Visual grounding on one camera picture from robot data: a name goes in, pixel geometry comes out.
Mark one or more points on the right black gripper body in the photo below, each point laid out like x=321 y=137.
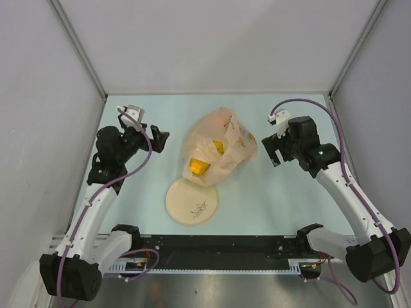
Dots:
x=293 y=147

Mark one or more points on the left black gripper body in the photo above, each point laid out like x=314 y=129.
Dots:
x=133 y=140

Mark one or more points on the yellow fake bell pepper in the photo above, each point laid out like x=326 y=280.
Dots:
x=198 y=167

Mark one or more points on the translucent peach plastic bag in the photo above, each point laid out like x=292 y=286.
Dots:
x=220 y=140

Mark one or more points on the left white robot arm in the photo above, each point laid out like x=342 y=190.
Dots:
x=76 y=268

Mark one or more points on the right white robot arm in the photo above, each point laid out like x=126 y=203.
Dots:
x=377 y=246

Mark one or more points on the cream round plate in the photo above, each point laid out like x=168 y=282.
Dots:
x=190 y=204

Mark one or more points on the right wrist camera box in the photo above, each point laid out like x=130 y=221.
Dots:
x=280 y=119

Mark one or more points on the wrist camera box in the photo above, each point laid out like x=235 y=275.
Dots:
x=130 y=117
x=280 y=119

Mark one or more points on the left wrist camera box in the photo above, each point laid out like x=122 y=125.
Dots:
x=130 y=117

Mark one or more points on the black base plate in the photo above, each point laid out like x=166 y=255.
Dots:
x=229 y=252

